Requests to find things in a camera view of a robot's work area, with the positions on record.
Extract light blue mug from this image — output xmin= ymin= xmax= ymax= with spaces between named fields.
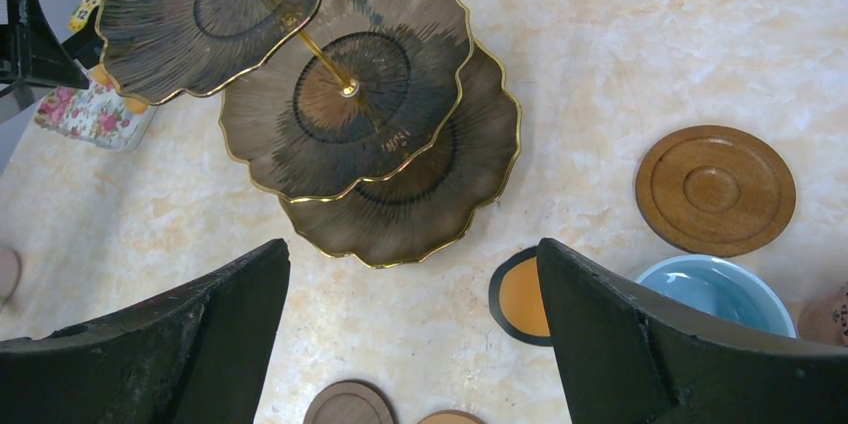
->
xmin=635 ymin=254 xmax=797 ymax=338

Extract large wooden saucer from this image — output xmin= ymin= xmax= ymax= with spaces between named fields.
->
xmin=634 ymin=125 xmax=797 ymax=257

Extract black metal tongs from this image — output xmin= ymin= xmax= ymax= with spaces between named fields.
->
xmin=1 ymin=30 xmax=102 ymax=123

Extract pink patterned mug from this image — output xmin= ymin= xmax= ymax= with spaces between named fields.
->
xmin=797 ymin=283 xmax=847 ymax=347

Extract three-tier glass cake stand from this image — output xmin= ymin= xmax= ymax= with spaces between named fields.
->
xmin=96 ymin=0 xmax=521 ymax=269

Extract light brown round coaster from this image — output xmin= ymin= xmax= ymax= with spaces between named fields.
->
xmin=418 ymin=410 xmax=484 ymax=424

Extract dark brown round coaster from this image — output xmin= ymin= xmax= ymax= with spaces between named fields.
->
xmin=303 ymin=380 xmax=396 ymax=424

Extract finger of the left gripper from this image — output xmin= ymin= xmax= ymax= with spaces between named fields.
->
xmin=1 ymin=0 xmax=89 ymax=91

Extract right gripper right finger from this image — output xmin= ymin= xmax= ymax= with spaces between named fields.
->
xmin=537 ymin=238 xmax=847 ymax=423

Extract black orange round coaster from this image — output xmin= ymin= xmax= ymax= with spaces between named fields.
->
xmin=488 ymin=246 xmax=552 ymax=347

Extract floral serving tray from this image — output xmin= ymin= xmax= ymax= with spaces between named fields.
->
xmin=34 ymin=69 xmax=156 ymax=152

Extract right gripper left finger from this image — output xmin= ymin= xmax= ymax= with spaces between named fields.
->
xmin=1 ymin=239 xmax=290 ymax=423

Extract yellow round biscuit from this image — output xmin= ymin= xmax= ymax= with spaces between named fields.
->
xmin=89 ymin=64 xmax=113 ymax=88
xmin=123 ymin=97 xmax=149 ymax=115

